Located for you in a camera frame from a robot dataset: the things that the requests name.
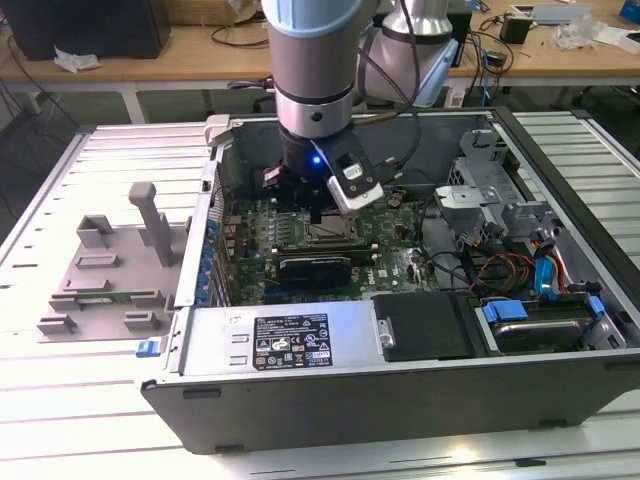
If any hard disk in blue carrier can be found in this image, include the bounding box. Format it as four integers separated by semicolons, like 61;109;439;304
480;295;609;356

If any brown cardboard box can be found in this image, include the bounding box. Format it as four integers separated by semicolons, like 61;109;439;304
219;0;265;26

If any grey power supply with label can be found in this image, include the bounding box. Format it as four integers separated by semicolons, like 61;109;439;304
177;299;386;376

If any small black box device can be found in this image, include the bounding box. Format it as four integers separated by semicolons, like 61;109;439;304
499;13;531;44

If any black plastic shroud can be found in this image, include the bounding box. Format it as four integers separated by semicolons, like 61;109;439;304
372;293;481;362

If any black computer tower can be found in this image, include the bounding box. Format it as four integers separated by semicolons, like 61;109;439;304
9;0;172;62

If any tall black box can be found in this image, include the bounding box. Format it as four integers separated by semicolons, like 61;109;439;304
451;9;474;69

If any grey case latch handle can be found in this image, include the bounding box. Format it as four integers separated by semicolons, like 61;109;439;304
203;113;235;147

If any green RAM stick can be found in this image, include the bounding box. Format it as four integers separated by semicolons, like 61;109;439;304
74;295;136;305

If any black camera cable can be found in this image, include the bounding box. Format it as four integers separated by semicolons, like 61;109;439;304
355;0;422;177

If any blue flat cable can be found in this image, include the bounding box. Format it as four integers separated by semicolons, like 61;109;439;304
533;239;565;302

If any green motherboard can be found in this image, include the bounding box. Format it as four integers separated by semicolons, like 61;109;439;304
219;187;436;306

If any white flat box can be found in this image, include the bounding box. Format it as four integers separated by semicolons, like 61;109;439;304
597;24;640;56

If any wooden desk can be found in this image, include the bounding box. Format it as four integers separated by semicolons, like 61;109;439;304
0;0;640;126

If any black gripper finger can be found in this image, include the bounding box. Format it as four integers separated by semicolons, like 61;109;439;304
260;165;325;225

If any coloured wire bundle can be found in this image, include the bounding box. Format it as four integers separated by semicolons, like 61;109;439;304
477;252;534;294

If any grey tray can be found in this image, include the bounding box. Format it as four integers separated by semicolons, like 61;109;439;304
509;3;594;26

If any crumpled white tissue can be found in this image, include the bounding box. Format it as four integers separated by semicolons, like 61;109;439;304
53;45;101;74

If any black graphics card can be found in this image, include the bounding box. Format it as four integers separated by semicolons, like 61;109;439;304
277;255;354;289

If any black and grey PC case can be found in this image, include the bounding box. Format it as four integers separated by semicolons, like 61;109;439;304
139;105;640;455

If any silver metal drive cage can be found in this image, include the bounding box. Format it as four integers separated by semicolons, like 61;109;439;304
433;128;559;251

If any silver square CPU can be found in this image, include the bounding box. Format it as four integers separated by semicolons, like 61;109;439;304
322;213;352;239

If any grey parts rack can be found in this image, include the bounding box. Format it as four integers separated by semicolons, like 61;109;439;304
35;182;194;344

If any clear plastic wrap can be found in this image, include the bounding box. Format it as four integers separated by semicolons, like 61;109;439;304
552;14;601;51

